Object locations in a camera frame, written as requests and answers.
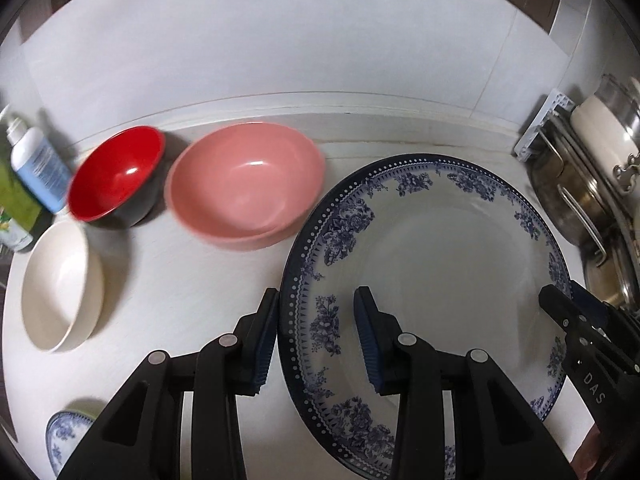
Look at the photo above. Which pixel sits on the white bowl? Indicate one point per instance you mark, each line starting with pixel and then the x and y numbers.
pixel 60 285

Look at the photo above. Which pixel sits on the pink bowl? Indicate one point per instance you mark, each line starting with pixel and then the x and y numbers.
pixel 245 185

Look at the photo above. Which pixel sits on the blue floral plate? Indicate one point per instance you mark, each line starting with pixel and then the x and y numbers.
pixel 440 270
pixel 62 445

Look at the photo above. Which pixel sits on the red and black bowl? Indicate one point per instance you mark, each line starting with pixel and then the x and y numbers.
pixel 117 175

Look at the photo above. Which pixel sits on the small stainless steel pot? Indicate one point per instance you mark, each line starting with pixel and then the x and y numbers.
pixel 617 280

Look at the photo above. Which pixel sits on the green dish soap bottle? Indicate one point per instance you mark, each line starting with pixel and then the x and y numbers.
pixel 17 215

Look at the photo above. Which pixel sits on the person's right hand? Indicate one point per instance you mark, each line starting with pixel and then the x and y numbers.
pixel 586 460

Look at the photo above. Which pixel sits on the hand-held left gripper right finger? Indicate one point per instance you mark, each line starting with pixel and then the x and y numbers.
pixel 367 340

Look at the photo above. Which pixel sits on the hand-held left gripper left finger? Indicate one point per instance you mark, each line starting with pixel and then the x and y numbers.
pixel 265 360

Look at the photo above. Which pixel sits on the white pot rack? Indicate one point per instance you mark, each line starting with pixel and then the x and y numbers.
pixel 542 125

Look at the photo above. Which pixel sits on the wide stainless steel pot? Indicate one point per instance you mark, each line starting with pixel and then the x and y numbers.
pixel 570 200

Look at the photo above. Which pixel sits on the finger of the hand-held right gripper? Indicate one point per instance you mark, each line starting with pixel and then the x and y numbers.
pixel 597 305
pixel 562 310

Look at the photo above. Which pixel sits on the cream pot with steel lid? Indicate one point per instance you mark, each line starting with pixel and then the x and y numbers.
pixel 605 130

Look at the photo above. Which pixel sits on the blue pump bottle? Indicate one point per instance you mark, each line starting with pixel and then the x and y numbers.
pixel 39 165

